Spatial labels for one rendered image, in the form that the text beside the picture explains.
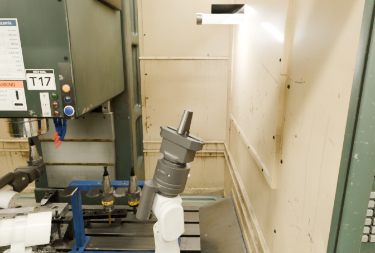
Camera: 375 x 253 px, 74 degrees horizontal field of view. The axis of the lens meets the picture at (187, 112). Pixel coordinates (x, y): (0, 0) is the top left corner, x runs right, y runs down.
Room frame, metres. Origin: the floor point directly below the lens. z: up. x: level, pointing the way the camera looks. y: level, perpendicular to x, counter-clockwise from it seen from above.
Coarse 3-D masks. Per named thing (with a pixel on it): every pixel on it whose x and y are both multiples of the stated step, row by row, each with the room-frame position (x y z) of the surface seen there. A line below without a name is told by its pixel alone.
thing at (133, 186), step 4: (132, 176) 0.93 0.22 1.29; (132, 180) 0.93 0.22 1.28; (136, 180) 0.94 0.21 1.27; (128, 184) 0.94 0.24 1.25; (132, 184) 0.93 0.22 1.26; (136, 184) 0.93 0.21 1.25; (128, 188) 0.93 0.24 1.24; (132, 188) 0.92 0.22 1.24; (136, 188) 0.93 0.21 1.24; (132, 192) 0.92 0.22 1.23
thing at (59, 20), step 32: (0, 0) 0.87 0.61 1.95; (32, 0) 0.87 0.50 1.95; (64, 0) 0.87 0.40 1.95; (96, 0) 1.15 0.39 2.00; (32, 32) 0.87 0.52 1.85; (64, 32) 0.87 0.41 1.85; (96, 32) 1.12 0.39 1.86; (32, 64) 0.87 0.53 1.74; (96, 64) 1.09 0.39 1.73; (32, 96) 0.87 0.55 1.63; (96, 96) 1.05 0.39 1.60
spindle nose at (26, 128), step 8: (8, 120) 1.01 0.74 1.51; (16, 120) 1.00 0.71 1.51; (24, 120) 1.01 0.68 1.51; (32, 120) 1.03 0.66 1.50; (40, 120) 1.05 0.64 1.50; (48, 120) 1.11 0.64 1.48; (8, 128) 1.01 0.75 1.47; (16, 128) 1.00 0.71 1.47; (24, 128) 1.01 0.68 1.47; (32, 128) 1.02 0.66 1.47; (40, 128) 1.05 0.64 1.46; (48, 128) 1.10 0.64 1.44; (16, 136) 1.00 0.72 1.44; (24, 136) 1.01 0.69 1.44; (32, 136) 1.02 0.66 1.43
